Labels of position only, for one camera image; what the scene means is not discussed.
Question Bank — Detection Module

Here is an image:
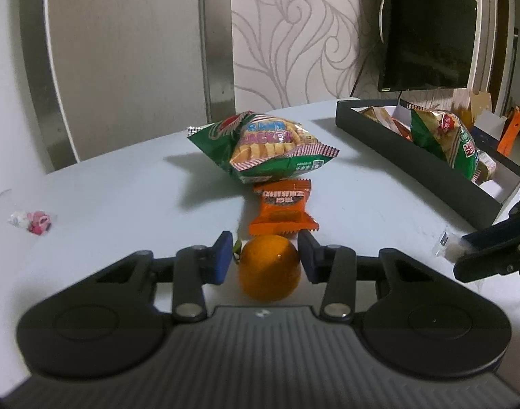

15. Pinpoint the green cracker bag on table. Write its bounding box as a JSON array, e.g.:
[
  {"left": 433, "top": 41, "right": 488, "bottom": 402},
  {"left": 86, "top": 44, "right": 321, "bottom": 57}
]
[{"left": 187, "top": 112, "right": 339, "bottom": 184}]

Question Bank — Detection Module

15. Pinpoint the orange mandarin fruit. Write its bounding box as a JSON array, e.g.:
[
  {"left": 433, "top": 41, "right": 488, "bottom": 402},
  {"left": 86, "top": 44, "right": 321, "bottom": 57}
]
[{"left": 238, "top": 234, "right": 301, "bottom": 303}]

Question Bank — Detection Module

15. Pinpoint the black tray box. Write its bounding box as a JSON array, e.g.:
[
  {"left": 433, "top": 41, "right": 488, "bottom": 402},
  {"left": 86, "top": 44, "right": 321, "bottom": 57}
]
[{"left": 335, "top": 99, "right": 520, "bottom": 229}]

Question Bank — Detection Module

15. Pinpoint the small clear white packet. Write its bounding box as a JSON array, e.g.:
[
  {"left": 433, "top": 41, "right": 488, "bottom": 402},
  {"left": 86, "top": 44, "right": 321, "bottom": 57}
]
[{"left": 433, "top": 227, "right": 476, "bottom": 264}]

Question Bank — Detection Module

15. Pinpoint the black wall television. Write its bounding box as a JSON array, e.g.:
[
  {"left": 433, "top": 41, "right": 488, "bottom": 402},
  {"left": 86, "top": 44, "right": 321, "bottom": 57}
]
[{"left": 378, "top": 0, "right": 477, "bottom": 92}]

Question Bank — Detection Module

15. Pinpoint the orange snack packet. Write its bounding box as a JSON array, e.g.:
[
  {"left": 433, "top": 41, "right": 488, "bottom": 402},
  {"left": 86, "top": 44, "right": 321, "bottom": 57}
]
[{"left": 249, "top": 179, "right": 320, "bottom": 237}]

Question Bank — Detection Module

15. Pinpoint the green cracker bag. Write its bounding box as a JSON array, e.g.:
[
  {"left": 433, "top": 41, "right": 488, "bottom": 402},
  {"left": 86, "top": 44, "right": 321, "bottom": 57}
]
[
  {"left": 393, "top": 104, "right": 479, "bottom": 181},
  {"left": 187, "top": 112, "right": 339, "bottom": 184}
]

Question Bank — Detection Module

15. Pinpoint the blue orange carton box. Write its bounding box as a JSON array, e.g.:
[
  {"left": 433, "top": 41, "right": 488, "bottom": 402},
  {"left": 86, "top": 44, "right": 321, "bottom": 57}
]
[{"left": 451, "top": 89, "right": 520, "bottom": 157}]

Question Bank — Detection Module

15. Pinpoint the brown pastry packet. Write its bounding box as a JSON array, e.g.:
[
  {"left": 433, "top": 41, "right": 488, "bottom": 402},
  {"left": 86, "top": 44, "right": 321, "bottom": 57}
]
[{"left": 360, "top": 106, "right": 412, "bottom": 141}]

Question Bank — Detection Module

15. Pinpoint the pink white candy wrapper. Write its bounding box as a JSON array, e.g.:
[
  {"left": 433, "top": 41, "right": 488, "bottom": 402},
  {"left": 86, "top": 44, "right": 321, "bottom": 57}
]
[{"left": 8, "top": 211, "right": 56, "bottom": 236}]

